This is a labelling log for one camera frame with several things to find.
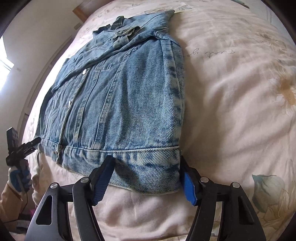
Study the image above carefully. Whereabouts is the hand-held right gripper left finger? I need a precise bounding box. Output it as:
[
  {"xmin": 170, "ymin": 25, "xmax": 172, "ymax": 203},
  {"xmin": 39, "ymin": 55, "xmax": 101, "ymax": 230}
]
[{"xmin": 24, "ymin": 155, "xmax": 115, "ymax": 241}]

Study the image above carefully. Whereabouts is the person's left hand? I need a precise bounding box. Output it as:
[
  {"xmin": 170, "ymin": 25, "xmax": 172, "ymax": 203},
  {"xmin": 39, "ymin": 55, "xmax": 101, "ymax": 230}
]
[{"xmin": 7, "ymin": 159, "xmax": 33, "ymax": 193}]

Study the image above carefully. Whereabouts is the wooden headboard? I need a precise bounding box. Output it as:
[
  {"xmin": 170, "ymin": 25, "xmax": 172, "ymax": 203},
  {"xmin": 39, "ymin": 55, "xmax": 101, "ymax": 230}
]
[{"xmin": 72, "ymin": 5, "xmax": 89, "ymax": 29}]

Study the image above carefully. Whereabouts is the black cable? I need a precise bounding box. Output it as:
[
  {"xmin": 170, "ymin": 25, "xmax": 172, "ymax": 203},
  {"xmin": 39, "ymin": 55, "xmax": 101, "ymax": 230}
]
[{"xmin": 5, "ymin": 189, "xmax": 30, "ymax": 223}]

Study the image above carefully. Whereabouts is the window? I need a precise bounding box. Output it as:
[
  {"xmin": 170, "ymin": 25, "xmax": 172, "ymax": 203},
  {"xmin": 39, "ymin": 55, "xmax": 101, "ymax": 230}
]
[{"xmin": 0, "ymin": 37, "xmax": 15, "ymax": 71}]

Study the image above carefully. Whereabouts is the person's left forearm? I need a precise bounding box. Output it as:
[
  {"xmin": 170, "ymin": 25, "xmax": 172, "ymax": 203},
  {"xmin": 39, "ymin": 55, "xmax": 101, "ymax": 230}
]
[{"xmin": 0, "ymin": 183, "xmax": 27, "ymax": 224}]

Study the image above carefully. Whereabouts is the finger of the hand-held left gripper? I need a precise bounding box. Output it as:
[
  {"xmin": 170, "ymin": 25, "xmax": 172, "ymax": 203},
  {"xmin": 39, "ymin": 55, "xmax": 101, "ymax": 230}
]
[{"xmin": 21, "ymin": 137, "xmax": 42, "ymax": 155}]

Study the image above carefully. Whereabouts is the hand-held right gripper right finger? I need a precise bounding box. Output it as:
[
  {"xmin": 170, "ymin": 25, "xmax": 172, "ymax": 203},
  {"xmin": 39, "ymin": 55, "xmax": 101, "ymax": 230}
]
[{"xmin": 180, "ymin": 155, "xmax": 266, "ymax": 241}]

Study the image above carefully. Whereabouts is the blue denim jacket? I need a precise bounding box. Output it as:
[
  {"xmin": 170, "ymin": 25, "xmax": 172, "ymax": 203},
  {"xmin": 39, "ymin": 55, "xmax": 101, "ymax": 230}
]
[{"xmin": 34, "ymin": 9, "xmax": 186, "ymax": 195}]

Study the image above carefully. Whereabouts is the floral beige duvet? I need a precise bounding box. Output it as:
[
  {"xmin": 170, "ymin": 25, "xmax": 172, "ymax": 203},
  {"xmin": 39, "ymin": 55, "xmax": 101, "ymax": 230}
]
[{"xmin": 22, "ymin": 0, "xmax": 296, "ymax": 241}]

